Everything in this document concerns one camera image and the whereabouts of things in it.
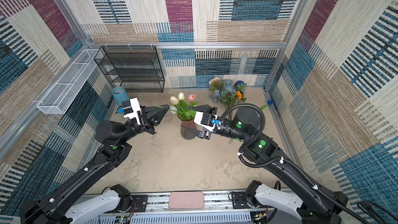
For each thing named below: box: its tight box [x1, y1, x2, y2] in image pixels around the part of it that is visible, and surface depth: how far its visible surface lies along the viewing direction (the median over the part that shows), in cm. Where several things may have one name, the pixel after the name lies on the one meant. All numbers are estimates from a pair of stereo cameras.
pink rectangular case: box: [168, 191, 205, 209], surface depth 75 cm
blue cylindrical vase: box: [111, 86, 131, 107], surface depth 95 cm
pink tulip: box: [187, 94, 198, 107], surface depth 78 cm
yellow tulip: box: [178, 92, 189, 113], surface depth 81 cm
